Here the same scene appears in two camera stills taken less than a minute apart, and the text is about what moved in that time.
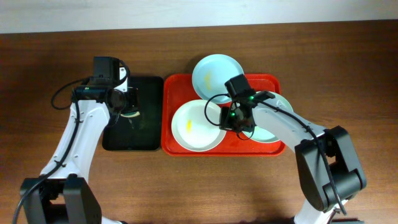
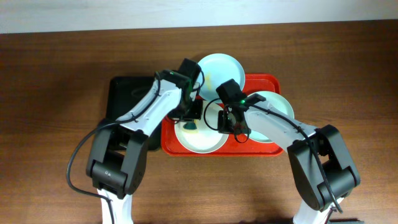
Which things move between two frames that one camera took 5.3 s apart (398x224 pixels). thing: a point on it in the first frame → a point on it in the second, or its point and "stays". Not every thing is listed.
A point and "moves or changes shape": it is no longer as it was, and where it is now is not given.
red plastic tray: [178, 89] stays
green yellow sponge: [130, 114] moves or changes shape
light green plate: [262, 135] stays
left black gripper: [131, 101] → [189, 112]
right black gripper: [227, 124] stays
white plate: [195, 126] stays
